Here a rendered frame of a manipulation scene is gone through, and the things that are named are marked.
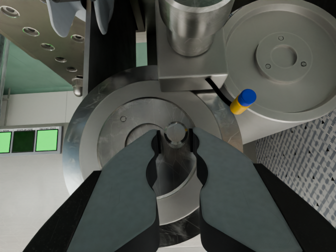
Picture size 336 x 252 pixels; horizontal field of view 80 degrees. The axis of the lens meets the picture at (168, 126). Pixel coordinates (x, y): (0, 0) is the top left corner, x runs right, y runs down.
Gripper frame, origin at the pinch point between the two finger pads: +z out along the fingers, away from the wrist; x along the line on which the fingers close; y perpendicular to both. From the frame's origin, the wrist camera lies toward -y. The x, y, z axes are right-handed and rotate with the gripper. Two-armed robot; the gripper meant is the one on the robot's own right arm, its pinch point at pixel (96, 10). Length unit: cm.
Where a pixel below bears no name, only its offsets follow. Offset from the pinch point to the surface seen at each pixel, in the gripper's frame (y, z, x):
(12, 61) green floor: -109, 183, -172
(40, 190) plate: 21.6, 30.0, -25.1
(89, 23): 3.3, -2.0, 0.2
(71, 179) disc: 18.2, -3.0, -0.4
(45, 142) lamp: 10.2, 29.3, -24.3
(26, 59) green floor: -109, 181, -154
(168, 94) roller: 11.7, -3.5, 7.7
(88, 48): 6.0, -2.0, 0.1
